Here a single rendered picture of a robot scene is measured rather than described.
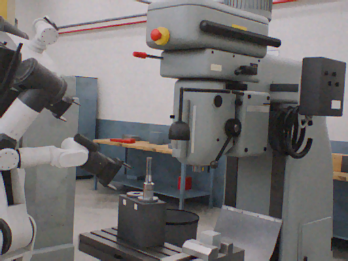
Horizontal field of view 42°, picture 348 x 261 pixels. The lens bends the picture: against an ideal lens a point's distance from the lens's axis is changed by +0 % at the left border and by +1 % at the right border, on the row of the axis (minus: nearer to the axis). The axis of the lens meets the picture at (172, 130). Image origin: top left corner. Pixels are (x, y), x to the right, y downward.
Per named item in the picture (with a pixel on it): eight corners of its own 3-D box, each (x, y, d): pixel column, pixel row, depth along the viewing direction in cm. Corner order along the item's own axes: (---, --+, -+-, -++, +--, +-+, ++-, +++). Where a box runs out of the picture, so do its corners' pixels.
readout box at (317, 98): (321, 115, 161) (325, 56, 160) (298, 114, 168) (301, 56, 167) (346, 117, 176) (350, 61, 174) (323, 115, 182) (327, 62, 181)
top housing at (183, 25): (191, 43, 148) (194, -8, 147) (138, 47, 166) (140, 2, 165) (271, 58, 181) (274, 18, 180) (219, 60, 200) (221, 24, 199)
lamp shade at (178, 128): (166, 139, 148) (167, 120, 148) (170, 138, 155) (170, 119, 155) (188, 141, 147) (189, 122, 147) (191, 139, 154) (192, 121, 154)
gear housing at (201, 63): (206, 76, 156) (208, 46, 155) (157, 77, 173) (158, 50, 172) (262, 83, 179) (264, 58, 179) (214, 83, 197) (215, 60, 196)
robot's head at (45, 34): (35, 47, 164) (45, 24, 162) (26, 37, 171) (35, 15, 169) (51, 52, 168) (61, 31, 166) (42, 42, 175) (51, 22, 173)
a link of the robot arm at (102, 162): (107, 190, 181) (85, 179, 173) (98, 179, 188) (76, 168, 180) (126, 165, 180) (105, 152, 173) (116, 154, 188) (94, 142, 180)
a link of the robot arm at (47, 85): (14, 98, 147) (40, 64, 147) (7, 89, 154) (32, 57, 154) (43, 116, 154) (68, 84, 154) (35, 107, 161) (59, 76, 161)
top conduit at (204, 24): (206, 30, 147) (206, 19, 147) (196, 30, 150) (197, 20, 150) (281, 47, 179) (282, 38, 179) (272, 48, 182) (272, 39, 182)
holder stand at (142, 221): (141, 248, 194) (143, 201, 193) (116, 234, 212) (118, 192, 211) (164, 245, 201) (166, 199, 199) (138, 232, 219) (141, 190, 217)
